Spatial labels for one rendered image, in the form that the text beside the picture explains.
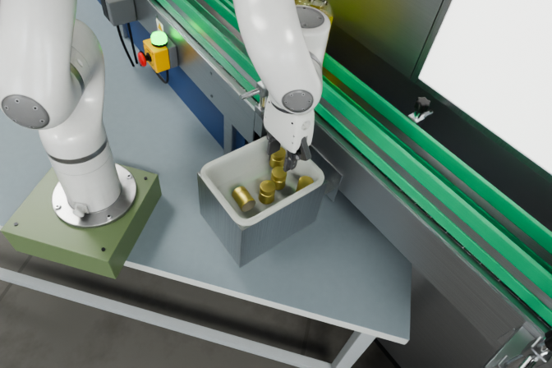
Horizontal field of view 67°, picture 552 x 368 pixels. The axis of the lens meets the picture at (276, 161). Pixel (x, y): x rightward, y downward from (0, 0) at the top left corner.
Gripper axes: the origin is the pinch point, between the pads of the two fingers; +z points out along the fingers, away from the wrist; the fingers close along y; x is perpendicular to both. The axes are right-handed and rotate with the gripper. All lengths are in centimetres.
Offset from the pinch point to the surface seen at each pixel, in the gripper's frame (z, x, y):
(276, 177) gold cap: 6.0, 1.5, -0.8
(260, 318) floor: 104, -4, 1
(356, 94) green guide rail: -5.8, -21.4, 0.8
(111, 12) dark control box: 7, 3, 79
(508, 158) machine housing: -7.3, -31.9, -30.4
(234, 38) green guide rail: -3.4, -12.8, 35.7
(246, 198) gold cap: 6.8, 9.6, -1.1
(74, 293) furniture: 84, 49, 43
